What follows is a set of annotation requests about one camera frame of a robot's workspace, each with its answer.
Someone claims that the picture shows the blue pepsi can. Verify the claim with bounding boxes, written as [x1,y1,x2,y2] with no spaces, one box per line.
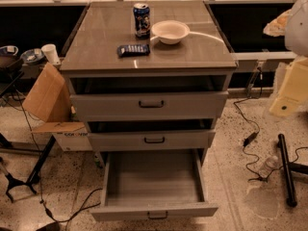
[133,3,150,39]

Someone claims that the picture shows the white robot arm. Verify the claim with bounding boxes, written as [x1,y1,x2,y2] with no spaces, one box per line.
[269,0,308,117]

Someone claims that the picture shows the grey top drawer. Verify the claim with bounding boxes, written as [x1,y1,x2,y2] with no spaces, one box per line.
[70,91,227,121]

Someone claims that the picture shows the grey drawer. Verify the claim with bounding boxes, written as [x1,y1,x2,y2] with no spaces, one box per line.
[70,91,227,121]
[91,149,218,221]
[89,130,216,151]

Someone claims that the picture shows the grey drawer cabinet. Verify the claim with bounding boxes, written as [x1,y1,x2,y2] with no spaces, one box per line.
[61,1,237,156]

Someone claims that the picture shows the grey bottom drawer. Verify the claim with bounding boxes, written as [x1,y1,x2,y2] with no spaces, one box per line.
[91,149,218,221]

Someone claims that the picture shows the grey middle drawer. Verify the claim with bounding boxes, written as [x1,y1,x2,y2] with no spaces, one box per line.
[89,130,216,151]

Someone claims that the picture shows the clear plastic water bottle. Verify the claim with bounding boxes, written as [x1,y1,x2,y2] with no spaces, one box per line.
[258,155,278,179]

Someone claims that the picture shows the black floor stand right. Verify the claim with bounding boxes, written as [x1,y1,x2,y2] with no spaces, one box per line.
[278,134,308,207]

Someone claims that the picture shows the white paper bowl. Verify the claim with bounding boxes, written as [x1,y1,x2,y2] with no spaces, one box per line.
[151,20,190,45]

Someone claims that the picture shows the dark blue snack packet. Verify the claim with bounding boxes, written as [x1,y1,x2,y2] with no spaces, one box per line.
[116,44,150,58]

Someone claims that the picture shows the brown cardboard box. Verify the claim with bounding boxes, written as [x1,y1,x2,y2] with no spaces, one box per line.
[22,63,91,151]

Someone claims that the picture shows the white paper cup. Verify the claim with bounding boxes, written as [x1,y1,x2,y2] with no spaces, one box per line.
[41,44,61,65]

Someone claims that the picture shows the black stand legs left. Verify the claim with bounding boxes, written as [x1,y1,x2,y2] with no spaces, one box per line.
[0,135,57,204]

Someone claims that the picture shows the black power cable right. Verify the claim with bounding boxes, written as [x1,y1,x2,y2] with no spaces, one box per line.
[232,68,308,183]

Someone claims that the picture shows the black cable left floor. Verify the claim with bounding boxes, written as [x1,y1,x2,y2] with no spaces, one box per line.
[6,90,104,224]

